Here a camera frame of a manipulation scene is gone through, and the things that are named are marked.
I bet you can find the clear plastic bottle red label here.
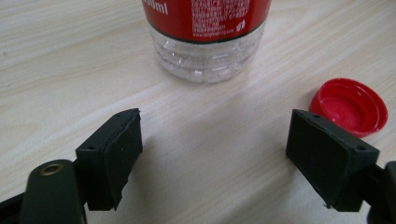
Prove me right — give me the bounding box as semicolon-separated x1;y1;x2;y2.
141;0;273;84

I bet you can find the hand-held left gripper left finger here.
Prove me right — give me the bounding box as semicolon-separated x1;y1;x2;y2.
75;107;145;212

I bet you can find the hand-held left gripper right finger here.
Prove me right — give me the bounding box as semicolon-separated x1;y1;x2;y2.
285;108;381;213

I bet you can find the red bottle cap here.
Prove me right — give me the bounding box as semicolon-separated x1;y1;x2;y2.
309;77;389;138

